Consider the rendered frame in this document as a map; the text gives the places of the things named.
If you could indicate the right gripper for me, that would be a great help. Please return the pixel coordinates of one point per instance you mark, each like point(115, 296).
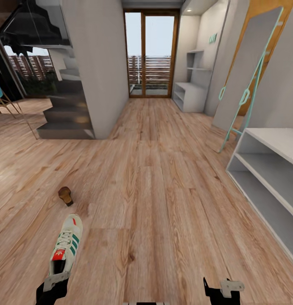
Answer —
point(217, 298)

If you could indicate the sandal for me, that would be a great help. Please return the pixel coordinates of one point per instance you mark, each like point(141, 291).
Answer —
point(64, 194)

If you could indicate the gym shoe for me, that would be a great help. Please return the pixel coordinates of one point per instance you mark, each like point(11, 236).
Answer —
point(63, 257)

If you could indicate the standing mirror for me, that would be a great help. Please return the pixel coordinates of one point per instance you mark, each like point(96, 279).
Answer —
point(250, 54)

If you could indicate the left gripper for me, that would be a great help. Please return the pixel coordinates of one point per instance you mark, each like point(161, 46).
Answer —
point(58, 291)

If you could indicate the stairs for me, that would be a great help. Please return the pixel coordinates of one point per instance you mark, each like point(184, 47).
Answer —
point(38, 63)

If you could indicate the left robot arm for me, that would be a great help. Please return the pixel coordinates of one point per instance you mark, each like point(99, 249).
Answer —
point(54, 287)

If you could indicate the decorative sign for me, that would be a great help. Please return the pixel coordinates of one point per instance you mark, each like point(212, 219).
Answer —
point(212, 38)

